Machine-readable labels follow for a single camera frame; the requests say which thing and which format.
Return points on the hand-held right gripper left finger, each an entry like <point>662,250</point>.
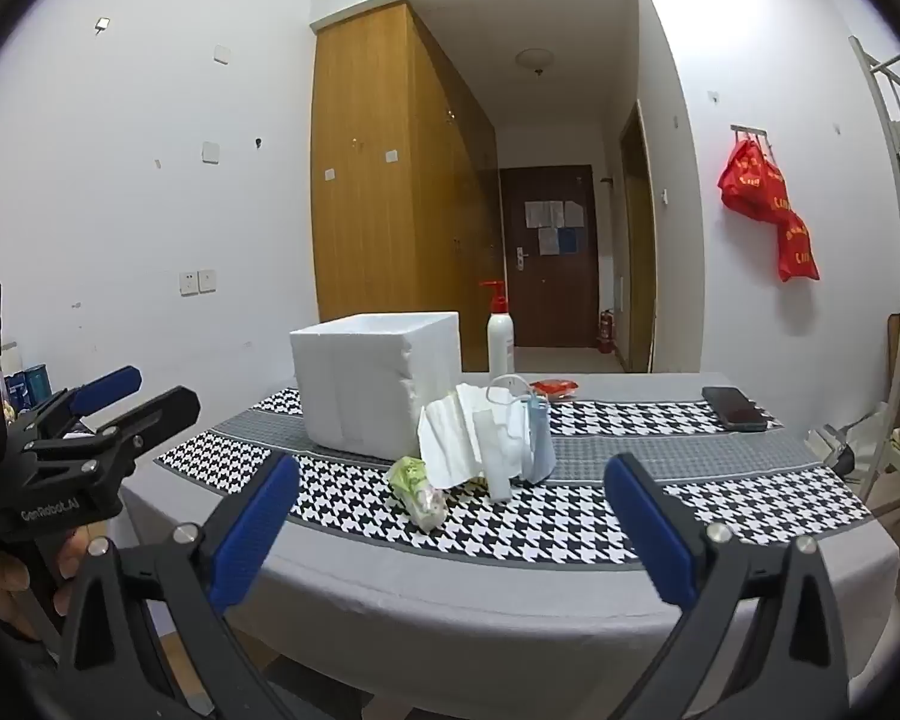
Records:
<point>259,525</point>

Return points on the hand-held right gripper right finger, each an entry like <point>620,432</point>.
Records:
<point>649,532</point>

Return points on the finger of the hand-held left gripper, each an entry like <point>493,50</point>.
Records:
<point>157,412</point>
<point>109,384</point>

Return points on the white foam box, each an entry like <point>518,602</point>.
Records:
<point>352,382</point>

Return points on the white foam sheet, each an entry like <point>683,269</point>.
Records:
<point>450,435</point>

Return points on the person's left hand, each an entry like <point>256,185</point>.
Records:
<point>0,585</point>

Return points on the teal tin can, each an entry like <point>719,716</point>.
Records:
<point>37,384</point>

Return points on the blue box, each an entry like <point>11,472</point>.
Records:
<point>16,390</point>

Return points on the houndstooth table cloth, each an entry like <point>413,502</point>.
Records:
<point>555,517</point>

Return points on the blue face mask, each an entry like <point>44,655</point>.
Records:
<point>540,442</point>

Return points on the black smartphone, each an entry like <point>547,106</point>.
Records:
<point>731,405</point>

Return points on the yellow foam fruit net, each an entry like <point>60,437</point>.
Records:
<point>420,495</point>

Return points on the red snack packet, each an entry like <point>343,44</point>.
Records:
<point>555,388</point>

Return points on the red fire extinguisher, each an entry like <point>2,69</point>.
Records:
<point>606,334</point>

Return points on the grey tablecloth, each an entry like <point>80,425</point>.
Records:
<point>457,615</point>

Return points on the white pump bottle red cap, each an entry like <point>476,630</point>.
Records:
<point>499,345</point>

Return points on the dark brown door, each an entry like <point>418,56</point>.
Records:
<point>562,292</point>

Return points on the light wooden door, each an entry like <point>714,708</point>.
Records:
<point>637,255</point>

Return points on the wooden wardrobe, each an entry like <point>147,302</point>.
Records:
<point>375,202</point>

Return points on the blue paper notice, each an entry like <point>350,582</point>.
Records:
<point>568,240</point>

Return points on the wooden board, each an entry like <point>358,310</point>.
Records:
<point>895,352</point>

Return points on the white paper notice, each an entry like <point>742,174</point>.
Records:
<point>536,214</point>
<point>548,240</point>
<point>574,213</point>

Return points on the small red bag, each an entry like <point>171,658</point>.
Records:
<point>797,247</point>

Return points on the large red bag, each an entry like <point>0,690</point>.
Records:
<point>750,180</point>

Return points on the round ceiling lamp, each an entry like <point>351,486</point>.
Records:
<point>534,58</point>

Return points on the white wall socket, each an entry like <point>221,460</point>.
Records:
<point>189,283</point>

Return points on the white wall plate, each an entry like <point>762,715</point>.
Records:
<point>222,54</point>
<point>210,151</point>

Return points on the metal wall hook rack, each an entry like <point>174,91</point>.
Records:
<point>750,130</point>

